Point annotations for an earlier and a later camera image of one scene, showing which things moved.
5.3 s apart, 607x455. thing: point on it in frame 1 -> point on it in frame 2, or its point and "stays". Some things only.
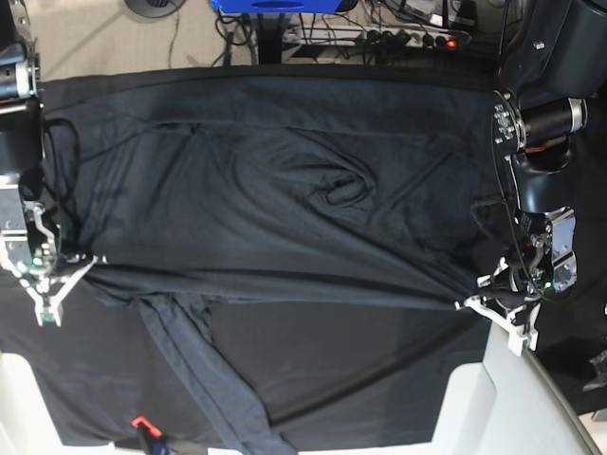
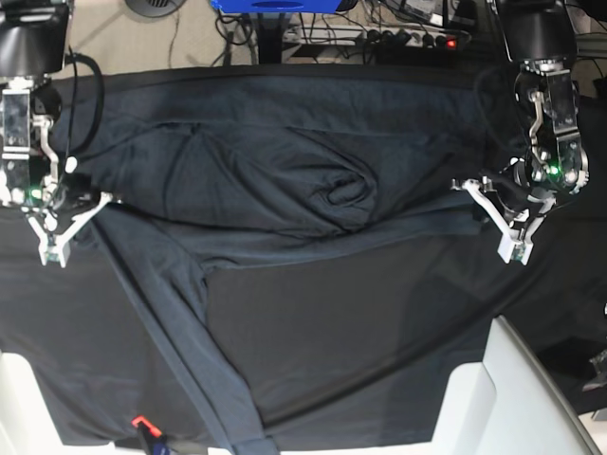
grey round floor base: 156,9 stays
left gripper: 47,276 -> 75,193
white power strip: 368,35 stays
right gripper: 518,289 -> 514,187
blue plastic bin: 279,6 stays
